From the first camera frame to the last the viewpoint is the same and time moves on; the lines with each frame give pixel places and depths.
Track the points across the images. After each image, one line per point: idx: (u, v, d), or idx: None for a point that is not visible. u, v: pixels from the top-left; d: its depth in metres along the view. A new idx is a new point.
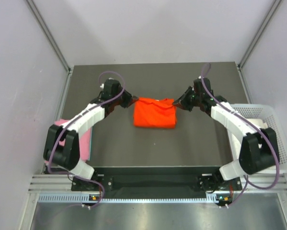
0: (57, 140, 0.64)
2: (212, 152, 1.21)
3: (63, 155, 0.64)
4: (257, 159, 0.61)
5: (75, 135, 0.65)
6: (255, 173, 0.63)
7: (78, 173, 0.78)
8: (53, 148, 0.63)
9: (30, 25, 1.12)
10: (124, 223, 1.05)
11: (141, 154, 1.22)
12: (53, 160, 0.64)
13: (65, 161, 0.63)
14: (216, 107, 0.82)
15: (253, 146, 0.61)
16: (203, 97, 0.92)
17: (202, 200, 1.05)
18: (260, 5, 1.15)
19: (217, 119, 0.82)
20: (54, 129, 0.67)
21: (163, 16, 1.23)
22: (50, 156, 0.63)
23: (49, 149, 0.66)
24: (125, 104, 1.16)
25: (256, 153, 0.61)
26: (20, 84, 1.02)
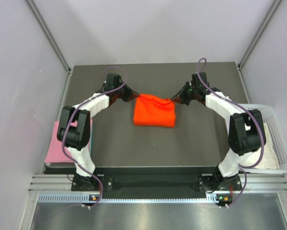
0: (71, 119, 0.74)
2: (212, 152, 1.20)
3: (76, 132, 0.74)
4: (244, 138, 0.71)
5: (87, 113, 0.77)
6: (242, 152, 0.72)
7: (82, 163, 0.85)
8: (67, 127, 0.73)
9: (30, 25, 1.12)
10: (124, 223, 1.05)
11: (141, 154, 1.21)
12: (67, 139, 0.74)
13: (79, 139, 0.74)
14: (209, 96, 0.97)
15: (240, 126, 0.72)
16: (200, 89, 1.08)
17: (202, 200, 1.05)
18: (261, 6, 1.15)
19: (211, 106, 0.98)
20: (67, 109, 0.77)
21: (163, 16, 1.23)
22: (64, 135, 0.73)
23: (62, 128, 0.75)
24: (126, 98, 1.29)
25: (241, 132, 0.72)
26: (20, 85, 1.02)
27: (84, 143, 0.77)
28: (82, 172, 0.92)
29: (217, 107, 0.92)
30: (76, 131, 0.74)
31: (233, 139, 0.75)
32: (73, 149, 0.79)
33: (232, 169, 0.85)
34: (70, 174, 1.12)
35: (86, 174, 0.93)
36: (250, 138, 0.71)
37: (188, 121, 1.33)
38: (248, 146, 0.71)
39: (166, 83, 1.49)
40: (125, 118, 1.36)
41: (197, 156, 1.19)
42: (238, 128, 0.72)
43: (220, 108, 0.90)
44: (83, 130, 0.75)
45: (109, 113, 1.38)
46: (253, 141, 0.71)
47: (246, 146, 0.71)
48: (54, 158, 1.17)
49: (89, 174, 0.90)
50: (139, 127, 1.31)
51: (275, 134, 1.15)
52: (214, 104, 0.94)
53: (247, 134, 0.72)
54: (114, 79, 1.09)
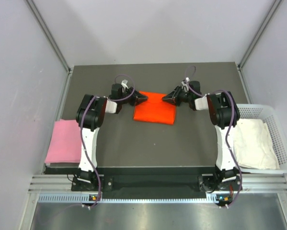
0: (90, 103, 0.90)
2: (212, 152, 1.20)
3: (95, 113, 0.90)
4: (219, 111, 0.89)
5: (104, 100, 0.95)
6: (217, 120, 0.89)
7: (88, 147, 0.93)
8: (87, 109, 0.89)
9: (31, 26, 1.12)
10: (124, 223, 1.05)
11: (141, 154, 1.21)
12: (85, 119, 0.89)
13: (95, 119, 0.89)
14: (196, 99, 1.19)
15: (214, 100, 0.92)
16: (192, 97, 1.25)
17: (202, 200, 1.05)
18: (261, 6, 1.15)
19: (200, 107, 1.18)
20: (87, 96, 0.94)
21: (163, 17, 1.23)
22: (84, 116, 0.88)
23: (80, 111, 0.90)
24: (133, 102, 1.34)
25: (217, 106, 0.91)
26: (19, 85, 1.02)
27: (99, 124, 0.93)
28: (85, 166, 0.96)
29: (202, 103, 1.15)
30: (93, 113, 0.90)
31: (212, 115, 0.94)
32: (86, 131, 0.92)
33: (224, 155, 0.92)
34: (69, 174, 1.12)
35: (89, 168, 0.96)
36: (225, 110, 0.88)
37: (189, 121, 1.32)
38: (223, 117, 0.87)
39: (166, 83, 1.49)
40: (125, 118, 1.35)
41: (197, 156, 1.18)
42: (213, 100, 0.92)
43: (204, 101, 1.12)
44: (100, 111, 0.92)
45: (109, 113, 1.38)
46: (228, 113, 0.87)
47: (221, 117, 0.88)
48: (54, 158, 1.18)
49: (92, 167, 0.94)
50: (139, 127, 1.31)
51: (275, 134, 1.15)
52: (200, 102, 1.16)
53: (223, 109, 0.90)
54: (118, 91, 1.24)
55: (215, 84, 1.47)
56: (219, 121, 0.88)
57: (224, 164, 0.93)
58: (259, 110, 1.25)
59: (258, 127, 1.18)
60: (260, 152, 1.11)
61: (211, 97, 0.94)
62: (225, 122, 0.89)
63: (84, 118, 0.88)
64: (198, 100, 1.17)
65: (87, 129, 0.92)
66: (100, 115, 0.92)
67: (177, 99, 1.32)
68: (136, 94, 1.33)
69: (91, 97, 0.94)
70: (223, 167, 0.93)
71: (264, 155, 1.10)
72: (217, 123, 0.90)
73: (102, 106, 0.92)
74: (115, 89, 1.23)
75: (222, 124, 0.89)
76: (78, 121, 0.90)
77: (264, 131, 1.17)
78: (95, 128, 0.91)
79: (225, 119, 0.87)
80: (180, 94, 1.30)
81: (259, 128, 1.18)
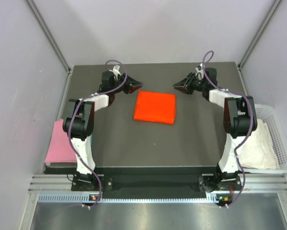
0: (76, 110, 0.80)
2: (212, 152, 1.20)
3: (83, 122, 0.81)
4: (235, 119, 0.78)
5: (92, 104, 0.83)
6: (231, 130, 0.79)
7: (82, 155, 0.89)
8: (73, 119, 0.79)
9: (30, 25, 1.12)
10: (124, 223, 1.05)
11: (141, 154, 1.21)
12: (73, 129, 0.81)
13: (84, 128, 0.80)
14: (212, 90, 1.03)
15: (233, 106, 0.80)
16: (207, 86, 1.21)
17: (202, 200, 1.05)
18: (261, 6, 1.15)
19: (214, 101, 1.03)
20: (73, 101, 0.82)
21: (163, 17, 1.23)
22: (70, 125, 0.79)
23: (67, 120, 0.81)
24: (127, 90, 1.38)
25: (234, 113, 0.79)
26: (19, 84, 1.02)
27: (88, 132, 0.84)
28: (83, 170, 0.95)
29: (217, 98, 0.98)
30: (81, 122, 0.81)
31: (226, 121, 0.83)
32: (77, 140, 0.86)
33: (229, 160, 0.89)
34: (69, 174, 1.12)
35: (87, 172, 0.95)
36: (242, 119, 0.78)
37: (189, 121, 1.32)
38: (238, 127, 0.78)
39: (166, 83, 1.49)
40: (125, 117, 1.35)
41: (198, 156, 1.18)
42: (231, 106, 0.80)
43: (219, 97, 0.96)
44: (88, 119, 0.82)
45: (108, 113, 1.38)
46: (245, 123, 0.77)
47: (236, 127, 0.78)
48: (54, 158, 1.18)
49: (90, 171, 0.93)
50: (139, 127, 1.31)
51: (275, 134, 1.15)
52: (215, 96, 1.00)
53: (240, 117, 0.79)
54: (109, 80, 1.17)
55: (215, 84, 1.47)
56: (233, 131, 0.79)
57: (227, 168, 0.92)
58: (259, 110, 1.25)
59: (258, 127, 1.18)
60: (260, 152, 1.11)
61: (229, 101, 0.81)
62: (240, 132, 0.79)
63: (71, 127, 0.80)
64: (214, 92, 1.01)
65: (77, 138, 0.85)
66: (89, 122, 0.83)
67: (190, 87, 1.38)
68: (130, 81, 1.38)
69: (76, 101, 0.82)
70: (225, 169, 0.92)
71: (264, 155, 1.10)
72: (229, 131, 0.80)
73: (89, 113, 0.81)
74: (106, 78, 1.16)
75: (235, 133, 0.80)
76: (66, 131, 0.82)
77: (264, 131, 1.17)
78: (85, 136, 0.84)
79: (241, 129, 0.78)
80: (193, 82, 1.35)
81: (260, 128, 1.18)
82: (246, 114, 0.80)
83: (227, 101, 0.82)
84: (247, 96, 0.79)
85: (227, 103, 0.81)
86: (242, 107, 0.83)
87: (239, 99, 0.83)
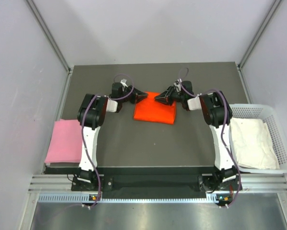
0: (92, 101, 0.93)
2: (212, 152, 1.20)
3: (96, 112, 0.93)
4: (212, 110, 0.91)
5: (106, 99, 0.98)
6: (212, 120, 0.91)
7: (89, 146, 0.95)
8: (88, 108, 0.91)
9: (31, 26, 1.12)
10: (124, 223, 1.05)
11: (141, 154, 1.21)
12: (86, 118, 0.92)
13: (96, 118, 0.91)
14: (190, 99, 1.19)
15: (207, 101, 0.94)
16: (186, 97, 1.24)
17: (202, 200, 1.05)
18: (261, 6, 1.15)
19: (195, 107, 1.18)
20: (89, 96, 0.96)
21: (163, 17, 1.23)
22: (85, 115, 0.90)
23: (82, 110, 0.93)
24: (133, 100, 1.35)
25: (210, 107, 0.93)
26: (19, 84, 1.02)
27: (100, 123, 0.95)
28: (85, 165, 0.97)
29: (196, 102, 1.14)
30: (94, 112, 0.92)
31: (206, 115, 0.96)
32: (87, 130, 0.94)
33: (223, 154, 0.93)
34: (69, 174, 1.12)
35: (89, 168, 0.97)
36: (218, 109, 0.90)
37: (189, 121, 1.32)
38: (217, 117, 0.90)
39: (166, 83, 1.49)
40: (125, 118, 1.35)
41: (197, 156, 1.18)
42: (206, 101, 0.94)
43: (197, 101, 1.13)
44: (101, 110, 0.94)
45: (108, 113, 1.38)
46: (221, 112, 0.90)
47: (215, 117, 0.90)
48: (54, 158, 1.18)
49: (92, 166, 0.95)
50: (139, 127, 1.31)
51: (275, 134, 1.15)
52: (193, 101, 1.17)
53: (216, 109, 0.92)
54: (118, 91, 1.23)
55: (215, 84, 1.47)
56: (212, 121, 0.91)
57: (223, 164, 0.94)
58: (259, 110, 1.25)
59: (258, 127, 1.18)
60: (260, 152, 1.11)
61: (203, 97, 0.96)
62: (219, 121, 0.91)
63: (86, 115, 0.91)
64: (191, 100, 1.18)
65: (89, 128, 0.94)
66: (101, 114, 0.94)
67: (170, 99, 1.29)
68: (136, 91, 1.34)
69: (92, 97, 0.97)
70: (222, 166, 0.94)
71: (264, 155, 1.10)
72: (211, 123, 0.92)
73: (103, 105, 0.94)
74: (115, 89, 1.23)
75: (216, 123, 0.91)
76: (80, 120, 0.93)
77: (264, 131, 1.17)
78: (96, 126, 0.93)
79: (219, 118, 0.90)
80: (172, 93, 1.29)
81: (259, 128, 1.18)
82: (220, 106, 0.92)
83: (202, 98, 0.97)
84: (218, 91, 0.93)
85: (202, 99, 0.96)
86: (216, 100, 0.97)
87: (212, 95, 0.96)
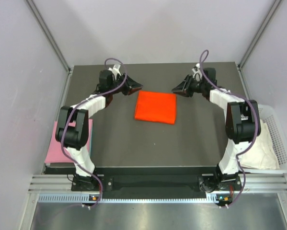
0: (68, 120, 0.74)
2: (212, 152, 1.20)
3: (75, 132, 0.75)
4: (239, 125, 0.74)
5: (86, 113, 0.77)
6: (234, 137, 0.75)
7: (81, 162, 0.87)
8: (65, 128, 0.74)
9: (30, 25, 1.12)
10: (124, 223, 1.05)
11: (141, 154, 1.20)
12: (66, 139, 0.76)
13: (77, 139, 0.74)
14: (212, 90, 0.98)
15: (236, 112, 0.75)
16: (206, 85, 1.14)
17: (202, 200, 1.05)
18: (261, 5, 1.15)
19: (214, 101, 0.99)
20: (65, 109, 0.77)
21: (163, 17, 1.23)
22: (63, 136, 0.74)
23: (60, 131, 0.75)
24: (126, 92, 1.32)
25: (237, 120, 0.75)
26: (19, 84, 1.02)
27: (84, 142, 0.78)
28: (83, 172, 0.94)
29: (218, 99, 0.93)
30: (74, 132, 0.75)
31: (229, 127, 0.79)
32: (72, 149, 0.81)
33: (229, 164, 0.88)
34: (69, 174, 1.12)
35: (86, 175, 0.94)
36: (245, 125, 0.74)
37: (189, 121, 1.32)
38: (241, 134, 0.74)
39: (166, 83, 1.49)
40: (125, 117, 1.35)
41: (198, 156, 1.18)
42: (235, 113, 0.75)
43: (221, 100, 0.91)
44: (82, 129, 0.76)
45: (108, 113, 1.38)
46: (249, 129, 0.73)
47: (240, 134, 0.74)
48: (53, 158, 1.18)
49: (89, 174, 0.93)
50: (139, 127, 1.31)
51: (275, 134, 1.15)
52: (217, 96, 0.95)
53: (243, 122, 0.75)
54: (106, 80, 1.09)
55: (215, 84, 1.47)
56: (235, 137, 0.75)
57: (227, 169, 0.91)
58: (260, 110, 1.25)
59: None
60: (260, 152, 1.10)
61: (232, 106, 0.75)
62: (243, 139, 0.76)
63: (64, 137, 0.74)
64: (214, 93, 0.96)
65: (72, 147, 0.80)
66: (84, 131, 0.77)
67: (189, 90, 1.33)
68: (130, 83, 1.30)
69: (69, 109, 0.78)
70: (225, 171, 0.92)
71: (263, 155, 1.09)
72: (232, 138, 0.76)
73: (83, 121, 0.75)
74: (103, 77, 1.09)
75: (238, 140, 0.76)
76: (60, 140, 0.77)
77: (265, 132, 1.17)
78: (80, 146, 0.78)
79: (245, 135, 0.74)
80: (192, 84, 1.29)
81: None
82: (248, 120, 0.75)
83: (229, 106, 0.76)
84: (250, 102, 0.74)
85: (231, 108, 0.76)
86: (245, 111, 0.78)
87: (242, 103, 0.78)
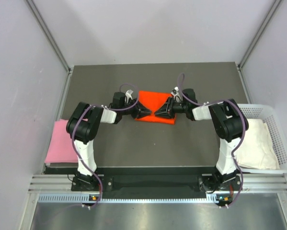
0: (84, 113, 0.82)
2: (212, 152, 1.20)
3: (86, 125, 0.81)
4: (226, 122, 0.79)
5: (100, 110, 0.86)
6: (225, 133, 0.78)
7: (86, 158, 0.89)
8: (79, 120, 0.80)
9: (30, 26, 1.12)
10: (124, 223, 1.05)
11: (141, 154, 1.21)
12: (76, 131, 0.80)
13: (87, 131, 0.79)
14: (195, 109, 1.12)
15: (219, 111, 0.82)
16: (189, 106, 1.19)
17: (202, 200, 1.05)
18: (261, 6, 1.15)
19: (200, 117, 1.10)
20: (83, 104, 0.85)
21: (163, 17, 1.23)
22: (75, 128, 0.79)
23: (72, 122, 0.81)
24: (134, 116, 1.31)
25: (223, 117, 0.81)
26: (19, 84, 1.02)
27: (91, 137, 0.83)
28: (84, 171, 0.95)
29: (201, 113, 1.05)
30: (86, 124, 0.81)
31: (218, 128, 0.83)
32: (80, 143, 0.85)
33: (227, 162, 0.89)
34: (70, 174, 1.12)
35: (87, 173, 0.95)
36: (234, 121, 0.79)
37: (189, 121, 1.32)
38: (232, 129, 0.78)
39: (166, 83, 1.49)
40: (125, 117, 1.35)
41: (198, 156, 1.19)
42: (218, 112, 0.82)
43: (204, 112, 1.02)
44: (93, 123, 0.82)
45: None
46: (238, 124, 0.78)
47: (231, 131, 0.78)
48: (54, 158, 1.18)
49: (90, 172, 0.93)
50: (138, 127, 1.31)
51: (275, 134, 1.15)
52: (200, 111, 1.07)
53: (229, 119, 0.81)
54: (120, 100, 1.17)
55: (215, 84, 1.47)
56: (227, 134, 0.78)
57: (226, 169, 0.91)
58: (259, 110, 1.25)
59: (258, 127, 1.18)
60: (260, 152, 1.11)
61: (213, 108, 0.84)
62: (235, 135, 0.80)
63: (76, 129, 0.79)
64: (197, 109, 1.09)
65: (80, 141, 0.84)
66: (94, 126, 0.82)
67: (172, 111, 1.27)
68: (140, 106, 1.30)
69: (86, 106, 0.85)
70: (224, 172, 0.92)
71: (263, 155, 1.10)
72: (224, 136, 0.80)
73: (96, 117, 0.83)
74: (117, 98, 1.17)
75: (230, 137, 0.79)
76: (70, 132, 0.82)
77: (264, 132, 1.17)
78: (87, 140, 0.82)
79: (235, 129, 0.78)
80: (174, 105, 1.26)
81: (259, 128, 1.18)
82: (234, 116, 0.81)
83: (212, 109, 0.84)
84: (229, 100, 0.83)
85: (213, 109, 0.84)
86: (227, 111, 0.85)
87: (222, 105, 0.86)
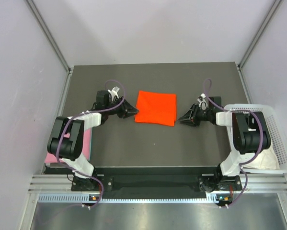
0: (64, 130, 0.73)
2: (212, 153, 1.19)
3: (70, 142, 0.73)
4: (247, 134, 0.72)
5: (82, 123, 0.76)
6: (242, 147, 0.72)
7: (79, 169, 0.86)
8: (61, 139, 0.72)
9: (30, 25, 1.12)
10: (124, 223, 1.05)
11: (141, 154, 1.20)
12: (60, 150, 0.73)
13: (71, 149, 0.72)
14: (218, 113, 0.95)
15: (242, 122, 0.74)
16: (212, 109, 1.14)
17: (202, 200, 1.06)
18: (261, 6, 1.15)
19: (222, 123, 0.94)
20: (60, 119, 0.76)
21: (163, 17, 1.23)
22: (58, 148, 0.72)
23: (53, 141, 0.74)
24: (121, 115, 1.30)
25: (244, 129, 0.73)
26: (19, 84, 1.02)
27: (77, 153, 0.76)
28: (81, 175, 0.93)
29: (224, 118, 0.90)
30: (69, 142, 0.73)
31: (235, 137, 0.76)
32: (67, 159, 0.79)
33: (232, 168, 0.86)
34: (69, 174, 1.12)
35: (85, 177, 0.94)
36: (254, 134, 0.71)
37: None
38: (251, 143, 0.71)
39: (166, 83, 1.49)
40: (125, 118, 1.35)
41: (198, 156, 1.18)
42: (241, 123, 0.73)
43: (227, 118, 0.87)
44: (76, 138, 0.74)
45: None
46: (258, 139, 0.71)
47: (248, 143, 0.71)
48: (53, 158, 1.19)
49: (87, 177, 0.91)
50: (138, 127, 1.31)
51: (275, 135, 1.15)
52: (223, 116, 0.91)
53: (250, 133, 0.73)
54: (104, 98, 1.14)
55: (215, 84, 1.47)
56: (244, 148, 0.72)
57: (228, 172, 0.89)
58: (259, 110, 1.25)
59: None
60: (261, 151, 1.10)
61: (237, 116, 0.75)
62: (249, 150, 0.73)
63: (59, 148, 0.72)
64: (221, 115, 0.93)
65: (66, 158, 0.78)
66: (78, 143, 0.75)
67: (196, 119, 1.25)
68: (126, 106, 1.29)
69: (65, 120, 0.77)
70: (226, 174, 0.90)
71: (264, 155, 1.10)
72: (241, 148, 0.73)
73: (78, 132, 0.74)
74: (101, 96, 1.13)
75: (245, 151, 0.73)
76: (53, 152, 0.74)
77: None
78: (75, 157, 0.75)
79: (254, 144, 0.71)
80: (198, 113, 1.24)
81: None
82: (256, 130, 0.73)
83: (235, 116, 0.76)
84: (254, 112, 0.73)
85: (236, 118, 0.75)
86: (251, 122, 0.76)
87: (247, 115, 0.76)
